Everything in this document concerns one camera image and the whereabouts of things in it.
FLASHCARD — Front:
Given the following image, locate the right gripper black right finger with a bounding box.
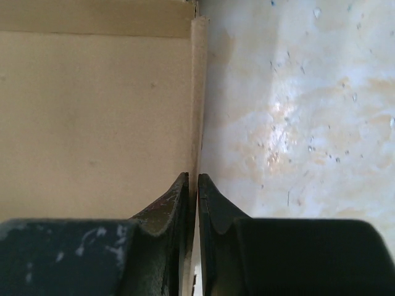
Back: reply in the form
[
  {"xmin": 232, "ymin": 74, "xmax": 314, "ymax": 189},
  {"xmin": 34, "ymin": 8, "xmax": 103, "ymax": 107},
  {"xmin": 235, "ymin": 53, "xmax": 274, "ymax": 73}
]
[{"xmin": 198, "ymin": 174, "xmax": 394, "ymax": 295}]

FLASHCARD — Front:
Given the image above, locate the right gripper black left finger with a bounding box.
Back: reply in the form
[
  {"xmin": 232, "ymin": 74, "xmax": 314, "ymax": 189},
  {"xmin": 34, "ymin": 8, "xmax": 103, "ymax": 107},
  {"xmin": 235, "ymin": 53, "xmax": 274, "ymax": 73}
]
[{"xmin": 1, "ymin": 173, "xmax": 189, "ymax": 295}]

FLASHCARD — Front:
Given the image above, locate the brown cardboard box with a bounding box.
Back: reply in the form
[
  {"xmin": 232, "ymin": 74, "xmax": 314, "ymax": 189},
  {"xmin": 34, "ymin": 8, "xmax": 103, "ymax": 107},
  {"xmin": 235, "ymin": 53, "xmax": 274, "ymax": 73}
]
[{"xmin": 1, "ymin": 1, "xmax": 207, "ymax": 295}]

